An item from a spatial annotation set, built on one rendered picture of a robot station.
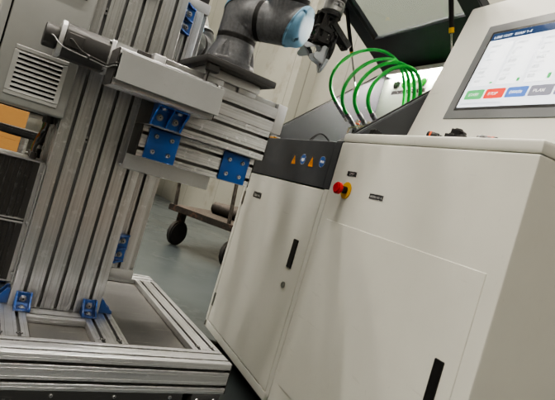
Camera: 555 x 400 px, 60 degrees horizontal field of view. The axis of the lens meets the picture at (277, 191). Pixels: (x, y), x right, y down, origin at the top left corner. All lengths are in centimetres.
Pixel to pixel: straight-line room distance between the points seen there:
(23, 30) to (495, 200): 119
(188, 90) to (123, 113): 33
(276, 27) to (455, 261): 77
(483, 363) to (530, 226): 28
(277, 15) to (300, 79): 450
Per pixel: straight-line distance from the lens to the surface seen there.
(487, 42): 175
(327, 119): 231
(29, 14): 144
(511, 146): 109
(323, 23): 181
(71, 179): 149
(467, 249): 109
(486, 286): 105
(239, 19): 145
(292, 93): 584
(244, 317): 191
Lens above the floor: 74
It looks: level
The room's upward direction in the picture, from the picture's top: 16 degrees clockwise
